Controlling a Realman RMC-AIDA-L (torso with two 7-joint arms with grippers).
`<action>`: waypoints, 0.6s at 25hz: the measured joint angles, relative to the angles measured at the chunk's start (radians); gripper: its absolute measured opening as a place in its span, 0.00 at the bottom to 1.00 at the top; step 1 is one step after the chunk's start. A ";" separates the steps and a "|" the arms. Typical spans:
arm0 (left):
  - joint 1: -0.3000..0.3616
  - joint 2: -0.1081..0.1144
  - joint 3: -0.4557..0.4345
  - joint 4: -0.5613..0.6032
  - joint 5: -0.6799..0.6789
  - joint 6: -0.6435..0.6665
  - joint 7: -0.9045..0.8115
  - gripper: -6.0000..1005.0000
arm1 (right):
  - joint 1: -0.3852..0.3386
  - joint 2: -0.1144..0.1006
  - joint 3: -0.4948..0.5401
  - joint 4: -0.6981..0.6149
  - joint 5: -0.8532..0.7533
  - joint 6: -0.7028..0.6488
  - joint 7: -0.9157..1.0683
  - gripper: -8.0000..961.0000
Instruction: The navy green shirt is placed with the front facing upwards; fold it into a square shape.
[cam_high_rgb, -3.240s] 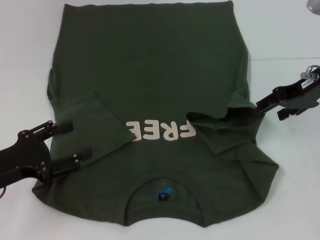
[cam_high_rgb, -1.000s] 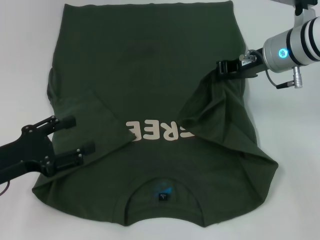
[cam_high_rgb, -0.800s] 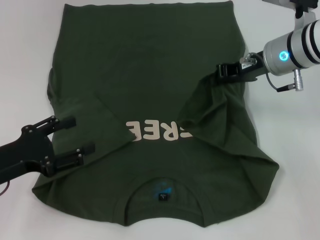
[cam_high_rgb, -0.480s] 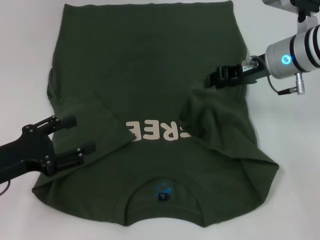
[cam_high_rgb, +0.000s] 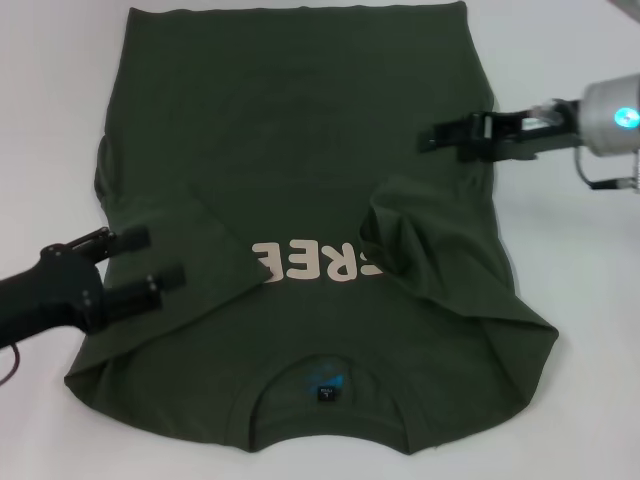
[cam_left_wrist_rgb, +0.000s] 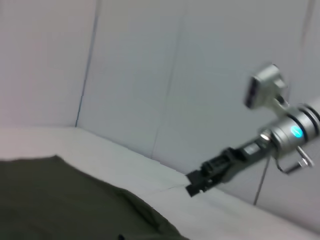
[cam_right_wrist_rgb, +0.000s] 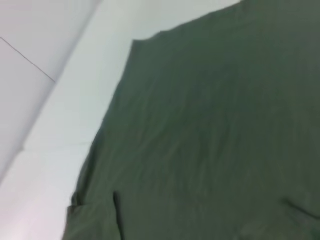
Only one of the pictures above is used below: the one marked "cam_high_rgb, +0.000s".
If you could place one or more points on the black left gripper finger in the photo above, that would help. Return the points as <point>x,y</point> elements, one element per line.
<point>140,295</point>
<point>127,239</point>

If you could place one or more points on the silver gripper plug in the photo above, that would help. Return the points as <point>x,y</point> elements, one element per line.
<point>547,112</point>

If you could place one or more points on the dark green FREE t-shirt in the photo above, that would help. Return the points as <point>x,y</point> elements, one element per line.
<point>300,125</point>

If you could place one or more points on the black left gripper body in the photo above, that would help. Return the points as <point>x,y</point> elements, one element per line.
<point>55,295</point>

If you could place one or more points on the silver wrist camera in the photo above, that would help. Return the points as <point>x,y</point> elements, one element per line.
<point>627,5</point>

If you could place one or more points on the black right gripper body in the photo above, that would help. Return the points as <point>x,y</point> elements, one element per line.
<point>520,142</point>

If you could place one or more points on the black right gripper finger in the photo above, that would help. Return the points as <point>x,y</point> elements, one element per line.
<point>450,132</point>
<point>477,151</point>

